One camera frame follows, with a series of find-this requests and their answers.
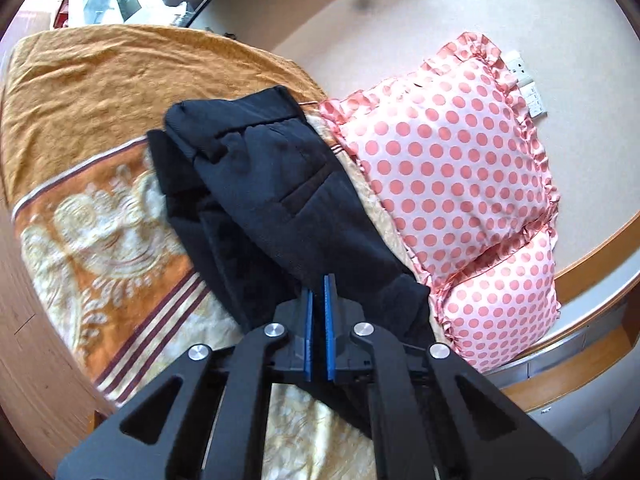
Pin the wooden door frame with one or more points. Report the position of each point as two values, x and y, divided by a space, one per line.
599 324

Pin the pink polka dot pillow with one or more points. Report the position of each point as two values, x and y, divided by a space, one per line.
505 304
452 154

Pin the white wall socket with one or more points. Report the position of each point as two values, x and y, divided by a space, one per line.
526 83

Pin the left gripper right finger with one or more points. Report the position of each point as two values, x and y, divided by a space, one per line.
433 415

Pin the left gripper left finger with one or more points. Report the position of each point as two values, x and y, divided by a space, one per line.
205 416

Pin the pink polka dot pillow right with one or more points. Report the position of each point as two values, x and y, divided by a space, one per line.
505 304

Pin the black pants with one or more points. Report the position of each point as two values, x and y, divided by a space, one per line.
263 208

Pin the pink polka dot pillow left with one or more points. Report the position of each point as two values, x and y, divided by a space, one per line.
452 154

